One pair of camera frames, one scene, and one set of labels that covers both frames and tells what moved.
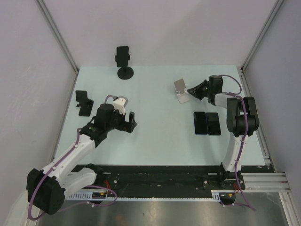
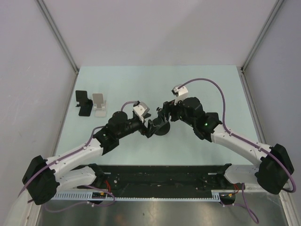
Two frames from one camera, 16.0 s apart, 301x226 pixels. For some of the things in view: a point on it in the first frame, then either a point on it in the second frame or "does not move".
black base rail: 160,181 does not move
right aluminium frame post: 245,64 does not move
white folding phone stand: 183,96 → 99,106
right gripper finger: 200,87 → 159,110
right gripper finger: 198,93 → 161,114
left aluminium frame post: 55,30 does not move
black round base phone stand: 126,72 → 160,128
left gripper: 125,126 → 148,132
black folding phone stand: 85,104 does not move
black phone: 122,56 → 166,108
